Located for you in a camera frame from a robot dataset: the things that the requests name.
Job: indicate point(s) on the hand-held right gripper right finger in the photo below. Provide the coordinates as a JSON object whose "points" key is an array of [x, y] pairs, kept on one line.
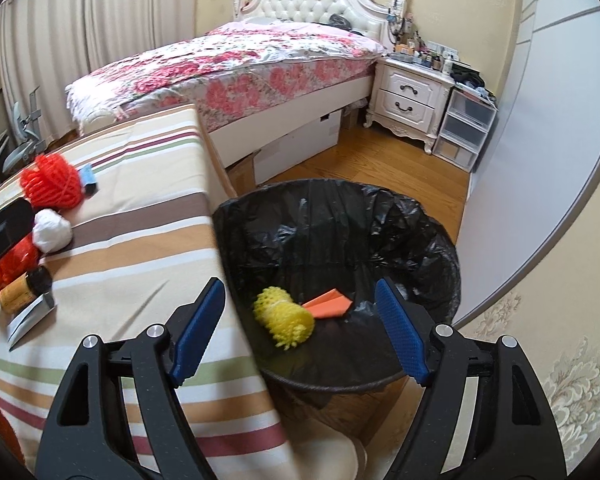
{"points": [[402, 332]]}

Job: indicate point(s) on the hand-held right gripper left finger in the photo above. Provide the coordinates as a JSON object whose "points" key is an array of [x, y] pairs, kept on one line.
{"points": [[196, 332]]}

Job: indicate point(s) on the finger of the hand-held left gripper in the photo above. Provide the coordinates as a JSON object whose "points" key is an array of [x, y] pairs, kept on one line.
{"points": [[2, 235]]}

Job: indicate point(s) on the orange-red plastic wrapper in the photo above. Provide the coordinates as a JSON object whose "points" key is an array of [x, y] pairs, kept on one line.
{"points": [[16, 261]]}

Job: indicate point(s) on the white carton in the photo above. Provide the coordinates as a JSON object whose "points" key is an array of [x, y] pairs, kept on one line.
{"points": [[30, 319]]}

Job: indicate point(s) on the white paper ball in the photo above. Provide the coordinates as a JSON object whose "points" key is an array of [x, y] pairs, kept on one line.
{"points": [[52, 231]]}

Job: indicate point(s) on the amber bottle with black cap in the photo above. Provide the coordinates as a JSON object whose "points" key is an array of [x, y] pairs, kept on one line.
{"points": [[21, 295]]}

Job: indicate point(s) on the red foam fruit net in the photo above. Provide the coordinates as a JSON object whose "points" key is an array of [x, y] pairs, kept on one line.
{"points": [[50, 185]]}

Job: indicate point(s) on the black round bin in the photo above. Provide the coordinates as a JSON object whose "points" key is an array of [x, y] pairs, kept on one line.
{"points": [[330, 384]]}

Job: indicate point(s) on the black plastic bin bag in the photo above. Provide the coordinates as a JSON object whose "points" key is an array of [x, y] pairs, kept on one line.
{"points": [[330, 230]]}

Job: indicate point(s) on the orange paper piece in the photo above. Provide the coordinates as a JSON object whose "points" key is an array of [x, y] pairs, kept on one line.
{"points": [[330, 305]]}

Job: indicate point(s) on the yellow foam fruit net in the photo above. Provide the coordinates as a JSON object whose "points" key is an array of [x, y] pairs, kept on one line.
{"points": [[282, 317]]}

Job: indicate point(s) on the small blue box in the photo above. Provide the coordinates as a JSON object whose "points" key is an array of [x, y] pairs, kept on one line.
{"points": [[89, 181]]}

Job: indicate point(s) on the grey office chair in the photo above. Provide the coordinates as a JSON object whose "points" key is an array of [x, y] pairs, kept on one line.
{"points": [[25, 127]]}

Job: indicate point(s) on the striped tablecloth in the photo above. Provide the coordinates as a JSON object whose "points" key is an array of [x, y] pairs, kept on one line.
{"points": [[130, 240]]}

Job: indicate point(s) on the cream cloth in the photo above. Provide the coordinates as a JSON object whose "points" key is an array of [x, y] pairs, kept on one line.
{"points": [[330, 445]]}

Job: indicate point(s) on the white storage box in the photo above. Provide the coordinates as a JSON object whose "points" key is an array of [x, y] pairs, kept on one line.
{"points": [[300, 146]]}

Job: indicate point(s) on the clear plastic drawer unit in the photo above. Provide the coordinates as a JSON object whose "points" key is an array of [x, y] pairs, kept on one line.
{"points": [[465, 125]]}

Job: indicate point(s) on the bed with floral bedspread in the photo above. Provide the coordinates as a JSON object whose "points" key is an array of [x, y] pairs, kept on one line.
{"points": [[280, 120]]}

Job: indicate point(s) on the beige curtain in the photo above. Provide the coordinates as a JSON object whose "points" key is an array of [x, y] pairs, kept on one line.
{"points": [[105, 25]]}

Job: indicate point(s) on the white nightstand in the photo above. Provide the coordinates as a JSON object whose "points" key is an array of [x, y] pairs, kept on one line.
{"points": [[410, 95]]}

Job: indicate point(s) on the grey wardrobe door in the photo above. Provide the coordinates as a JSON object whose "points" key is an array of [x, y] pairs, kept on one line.
{"points": [[535, 135]]}

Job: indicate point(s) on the floral bedspread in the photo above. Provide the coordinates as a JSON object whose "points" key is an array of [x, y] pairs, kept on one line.
{"points": [[205, 70]]}

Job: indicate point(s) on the pile of dark items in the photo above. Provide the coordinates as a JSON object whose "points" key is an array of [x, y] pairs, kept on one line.
{"points": [[467, 77]]}

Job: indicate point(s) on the cluster of small bottles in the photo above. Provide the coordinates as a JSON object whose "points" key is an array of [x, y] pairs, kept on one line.
{"points": [[422, 50]]}

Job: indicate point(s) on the pink bed sheet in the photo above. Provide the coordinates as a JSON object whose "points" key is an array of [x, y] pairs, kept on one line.
{"points": [[280, 27]]}

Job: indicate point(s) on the black item on bed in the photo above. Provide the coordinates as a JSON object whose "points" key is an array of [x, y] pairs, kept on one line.
{"points": [[339, 21]]}

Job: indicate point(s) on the white tufted headboard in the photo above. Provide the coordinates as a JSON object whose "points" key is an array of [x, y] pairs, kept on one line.
{"points": [[310, 5]]}

